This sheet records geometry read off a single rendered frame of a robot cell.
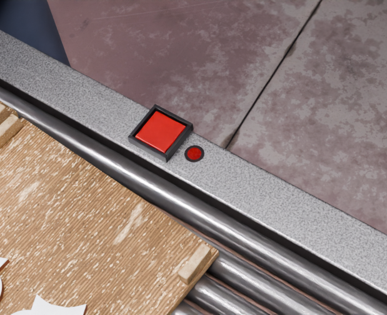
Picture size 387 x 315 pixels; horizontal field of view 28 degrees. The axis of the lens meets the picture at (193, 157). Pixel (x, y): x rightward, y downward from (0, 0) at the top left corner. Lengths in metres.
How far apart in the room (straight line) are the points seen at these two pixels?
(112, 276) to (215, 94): 1.37
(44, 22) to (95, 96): 0.56
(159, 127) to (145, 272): 0.25
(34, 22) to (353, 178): 1.01
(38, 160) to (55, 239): 0.14
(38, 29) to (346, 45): 1.09
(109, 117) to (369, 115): 1.24
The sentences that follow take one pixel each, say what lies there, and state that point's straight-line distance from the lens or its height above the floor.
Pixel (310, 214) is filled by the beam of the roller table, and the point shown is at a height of 0.91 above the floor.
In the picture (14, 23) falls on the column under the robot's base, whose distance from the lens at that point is 1.81.
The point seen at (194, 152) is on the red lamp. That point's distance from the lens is 1.25.
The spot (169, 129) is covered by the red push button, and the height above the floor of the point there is 0.93.
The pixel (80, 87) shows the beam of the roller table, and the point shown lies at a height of 0.92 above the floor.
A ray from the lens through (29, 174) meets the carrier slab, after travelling 1.25.
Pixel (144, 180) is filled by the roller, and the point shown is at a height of 0.92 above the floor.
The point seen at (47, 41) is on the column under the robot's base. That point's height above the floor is 0.57.
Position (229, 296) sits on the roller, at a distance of 1.13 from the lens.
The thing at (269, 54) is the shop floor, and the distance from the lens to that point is 2.53.
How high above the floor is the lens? 1.97
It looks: 58 degrees down
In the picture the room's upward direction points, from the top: 10 degrees counter-clockwise
